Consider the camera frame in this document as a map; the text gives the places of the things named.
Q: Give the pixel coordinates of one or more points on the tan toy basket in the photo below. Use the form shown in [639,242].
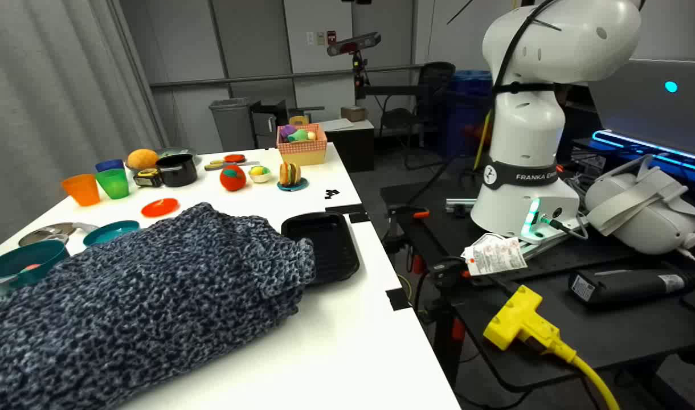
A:
[301,151]

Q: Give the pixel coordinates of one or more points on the green toy in basket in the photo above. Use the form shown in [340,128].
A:
[301,137]

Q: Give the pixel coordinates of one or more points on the red toy tomato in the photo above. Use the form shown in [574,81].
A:
[233,178]

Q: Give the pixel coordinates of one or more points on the toy burger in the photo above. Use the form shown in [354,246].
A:
[287,175]

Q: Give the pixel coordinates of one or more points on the black power brick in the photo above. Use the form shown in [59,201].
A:
[628,286]

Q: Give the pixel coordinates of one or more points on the grey curtain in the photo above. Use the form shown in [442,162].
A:
[50,98]

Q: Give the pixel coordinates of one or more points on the black plastic tray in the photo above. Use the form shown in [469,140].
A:
[330,242]

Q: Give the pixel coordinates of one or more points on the small cardboard box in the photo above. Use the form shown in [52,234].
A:
[354,115]

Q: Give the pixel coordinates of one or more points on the blue plastic cup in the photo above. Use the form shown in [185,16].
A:
[108,162]

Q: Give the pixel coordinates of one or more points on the white printed packet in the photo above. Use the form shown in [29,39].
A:
[494,253]

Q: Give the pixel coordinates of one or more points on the teal toy frying pan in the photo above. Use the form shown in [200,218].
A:
[110,232]

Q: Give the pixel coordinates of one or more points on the black office chair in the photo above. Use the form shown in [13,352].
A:
[436,83]

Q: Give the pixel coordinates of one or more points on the yellow green toy food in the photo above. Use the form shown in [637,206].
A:
[261,175]

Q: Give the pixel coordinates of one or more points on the teal toy pot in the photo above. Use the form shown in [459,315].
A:
[24,263]

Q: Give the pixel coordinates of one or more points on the small teal plate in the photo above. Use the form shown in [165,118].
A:
[304,185]

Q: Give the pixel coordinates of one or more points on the small toy can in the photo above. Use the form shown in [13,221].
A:
[146,178]

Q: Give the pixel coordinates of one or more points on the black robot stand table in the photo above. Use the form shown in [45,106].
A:
[628,334]

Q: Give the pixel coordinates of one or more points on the open laptop with blue glow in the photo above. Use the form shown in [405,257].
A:
[650,106]

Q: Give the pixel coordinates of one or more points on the small black clip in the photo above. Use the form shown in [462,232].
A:
[330,193]

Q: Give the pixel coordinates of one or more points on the green plastic cup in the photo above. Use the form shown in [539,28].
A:
[115,183]

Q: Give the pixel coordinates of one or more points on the white power strip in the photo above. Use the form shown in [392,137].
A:
[548,232]

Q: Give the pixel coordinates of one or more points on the purple toy in basket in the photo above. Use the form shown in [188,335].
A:
[287,132]

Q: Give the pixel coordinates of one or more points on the small tan toy food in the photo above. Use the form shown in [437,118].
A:
[212,164]

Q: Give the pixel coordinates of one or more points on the grey cabinet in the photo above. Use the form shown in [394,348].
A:
[231,127]

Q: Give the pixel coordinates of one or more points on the silver round lid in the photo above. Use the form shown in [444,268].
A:
[50,232]

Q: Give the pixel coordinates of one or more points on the white VR headset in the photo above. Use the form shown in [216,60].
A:
[650,218]

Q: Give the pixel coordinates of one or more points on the orange round toy bread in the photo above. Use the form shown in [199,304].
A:
[142,158]

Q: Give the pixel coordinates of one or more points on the orange plastic cup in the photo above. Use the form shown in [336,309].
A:
[82,191]

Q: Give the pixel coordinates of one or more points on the red toy plate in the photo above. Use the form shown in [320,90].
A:
[160,206]

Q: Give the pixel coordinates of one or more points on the black cabinet with white top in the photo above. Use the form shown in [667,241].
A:
[354,150]

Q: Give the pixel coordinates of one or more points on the black box beside cabinet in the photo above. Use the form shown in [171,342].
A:
[272,122]

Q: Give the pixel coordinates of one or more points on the black toy pot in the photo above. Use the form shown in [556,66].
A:
[177,172]

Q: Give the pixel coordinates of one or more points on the grey camera on tripod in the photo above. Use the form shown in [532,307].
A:
[354,42]

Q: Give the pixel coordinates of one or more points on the blue speckled fleece blanket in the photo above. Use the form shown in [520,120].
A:
[133,310]

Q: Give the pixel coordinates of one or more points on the blue bin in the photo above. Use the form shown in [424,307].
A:
[468,115]

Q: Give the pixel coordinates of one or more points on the small red toy food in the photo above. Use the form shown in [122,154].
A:
[234,158]

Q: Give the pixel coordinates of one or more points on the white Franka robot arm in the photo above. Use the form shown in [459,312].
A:
[524,128]

